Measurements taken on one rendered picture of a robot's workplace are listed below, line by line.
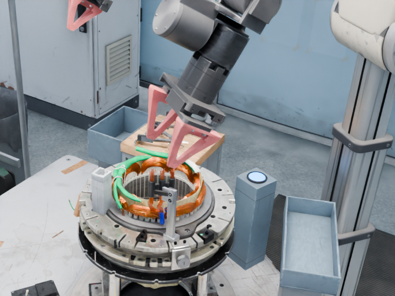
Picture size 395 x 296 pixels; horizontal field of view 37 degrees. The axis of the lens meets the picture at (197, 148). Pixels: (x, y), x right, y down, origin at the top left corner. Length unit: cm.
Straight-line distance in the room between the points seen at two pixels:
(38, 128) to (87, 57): 59
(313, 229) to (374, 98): 31
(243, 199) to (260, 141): 230
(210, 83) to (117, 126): 88
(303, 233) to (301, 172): 219
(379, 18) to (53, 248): 97
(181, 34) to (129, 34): 297
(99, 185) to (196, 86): 41
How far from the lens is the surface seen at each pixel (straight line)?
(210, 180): 129
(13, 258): 159
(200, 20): 76
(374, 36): 123
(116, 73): 369
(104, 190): 115
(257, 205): 143
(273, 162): 352
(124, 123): 168
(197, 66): 80
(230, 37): 79
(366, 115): 135
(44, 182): 185
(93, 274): 149
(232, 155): 353
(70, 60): 359
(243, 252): 152
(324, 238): 130
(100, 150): 154
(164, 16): 77
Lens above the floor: 180
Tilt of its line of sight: 30 degrees down
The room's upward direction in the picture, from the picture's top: 4 degrees clockwise
